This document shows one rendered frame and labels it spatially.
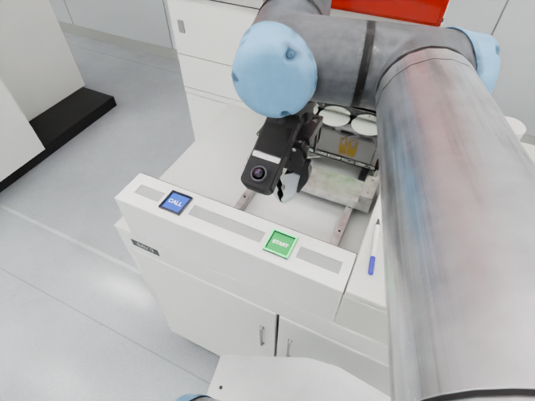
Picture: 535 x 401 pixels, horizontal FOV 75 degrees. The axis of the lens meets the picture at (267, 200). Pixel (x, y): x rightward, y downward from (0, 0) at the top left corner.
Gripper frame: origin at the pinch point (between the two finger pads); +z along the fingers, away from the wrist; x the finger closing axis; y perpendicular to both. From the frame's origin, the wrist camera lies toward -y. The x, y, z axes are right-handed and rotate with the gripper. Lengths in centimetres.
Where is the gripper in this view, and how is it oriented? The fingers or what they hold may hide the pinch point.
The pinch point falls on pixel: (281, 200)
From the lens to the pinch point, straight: 60.9
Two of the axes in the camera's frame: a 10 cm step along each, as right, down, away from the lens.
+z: 0.0, 6.6, 7.5
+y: 4.3, -6.8, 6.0
